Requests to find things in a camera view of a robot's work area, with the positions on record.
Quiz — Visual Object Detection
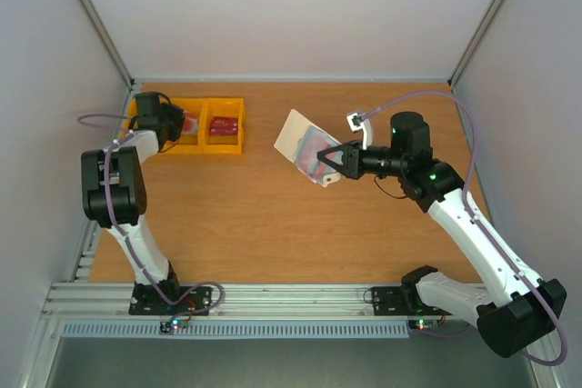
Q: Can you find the white red-dot card in bin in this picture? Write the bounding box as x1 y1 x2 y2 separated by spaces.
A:
182 115 199 134

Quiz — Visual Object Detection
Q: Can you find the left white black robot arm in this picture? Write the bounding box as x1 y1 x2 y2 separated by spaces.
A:
81 92 186 313

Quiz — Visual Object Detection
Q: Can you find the small circuit board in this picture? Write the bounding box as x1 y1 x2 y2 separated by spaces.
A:
409 319 440 331
159 319 188 334

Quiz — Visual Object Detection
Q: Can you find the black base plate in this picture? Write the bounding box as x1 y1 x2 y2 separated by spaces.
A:
128 284 217 316
365 286 447 318

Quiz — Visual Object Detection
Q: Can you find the right small circuit board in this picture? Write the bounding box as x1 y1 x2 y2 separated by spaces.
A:
409 319 440 331

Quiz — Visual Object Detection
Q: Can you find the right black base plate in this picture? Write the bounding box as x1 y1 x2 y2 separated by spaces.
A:
365 286 447 318

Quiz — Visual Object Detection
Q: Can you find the grey slotted cable duct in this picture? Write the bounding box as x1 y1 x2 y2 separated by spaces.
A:
62 320 409 340

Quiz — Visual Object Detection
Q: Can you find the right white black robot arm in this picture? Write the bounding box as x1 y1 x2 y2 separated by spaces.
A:
317 112 567 365

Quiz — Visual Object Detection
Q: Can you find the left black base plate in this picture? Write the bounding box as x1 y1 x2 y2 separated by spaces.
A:
128 284 217 316

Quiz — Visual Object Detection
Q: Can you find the left small circuit board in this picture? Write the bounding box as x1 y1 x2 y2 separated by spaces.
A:
159 319 188 334

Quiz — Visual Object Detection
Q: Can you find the red card in bin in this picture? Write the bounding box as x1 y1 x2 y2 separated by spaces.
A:
208 116 239 136

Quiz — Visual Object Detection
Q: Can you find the yellow three-compartment bin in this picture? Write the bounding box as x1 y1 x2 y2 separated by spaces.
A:
125 97 247 156

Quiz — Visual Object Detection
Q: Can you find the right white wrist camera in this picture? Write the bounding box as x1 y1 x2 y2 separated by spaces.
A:
346 110 374 150

